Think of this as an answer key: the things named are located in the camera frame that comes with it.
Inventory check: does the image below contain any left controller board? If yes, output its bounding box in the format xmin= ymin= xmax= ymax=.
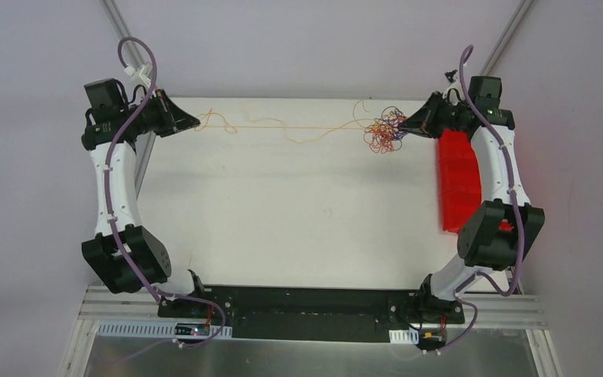
xmin=174 ymin=322 xmax=211 ymax=339

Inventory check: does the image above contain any controller board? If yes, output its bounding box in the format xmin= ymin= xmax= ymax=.
xmin=174 ymin=322 xmax=211 ymax=339
xmin=416 ymin=332 xmax=446 ymax=351

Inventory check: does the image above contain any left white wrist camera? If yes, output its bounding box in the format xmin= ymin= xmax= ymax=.
xmin=123 ymin=62 xmax=155 ymax=89

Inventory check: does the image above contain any right controller board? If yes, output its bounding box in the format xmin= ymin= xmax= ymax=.
xmin=416 ymin=332 xmax=446 ymax=351

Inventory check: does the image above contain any red plastic bin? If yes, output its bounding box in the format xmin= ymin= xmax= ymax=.
xmin=437 ymin=130 xmax=516 ymax=235

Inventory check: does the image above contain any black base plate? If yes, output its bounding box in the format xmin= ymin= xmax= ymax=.
xmin=157 ymin=285 xmax=465 ymax=342

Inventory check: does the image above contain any yellow cable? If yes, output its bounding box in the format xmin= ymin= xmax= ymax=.
xmin=194 ymin=100 xmax=386 ymax=145

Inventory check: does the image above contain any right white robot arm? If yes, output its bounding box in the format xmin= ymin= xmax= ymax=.
xmin=400 ymin=76 xmax=545 ymax=322

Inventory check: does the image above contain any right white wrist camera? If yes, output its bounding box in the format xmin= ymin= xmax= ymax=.
xmin=442 ymin=69 xmax=464 ymax=101

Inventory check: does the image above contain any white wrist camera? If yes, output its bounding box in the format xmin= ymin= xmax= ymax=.
xmin=442 ymin=69 xmax=464 ymax=101
xmin=123 ymin=62 xmax=155 ymax=89

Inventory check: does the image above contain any orange cable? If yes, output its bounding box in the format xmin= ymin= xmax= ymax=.
xmin=363 ymin=112 xmax=404 ymax=155

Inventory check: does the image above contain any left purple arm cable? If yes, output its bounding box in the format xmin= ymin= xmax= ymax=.
xmin=104 ymin=36 xmax=227 ymax=350

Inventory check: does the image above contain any aluminium frame rail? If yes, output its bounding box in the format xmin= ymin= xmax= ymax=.
xmin=78 ymin=286 xmax=548 ymax=330

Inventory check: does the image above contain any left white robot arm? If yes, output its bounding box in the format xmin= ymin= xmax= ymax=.
xmin=81 ymin=79 xmax=200 ymax=294

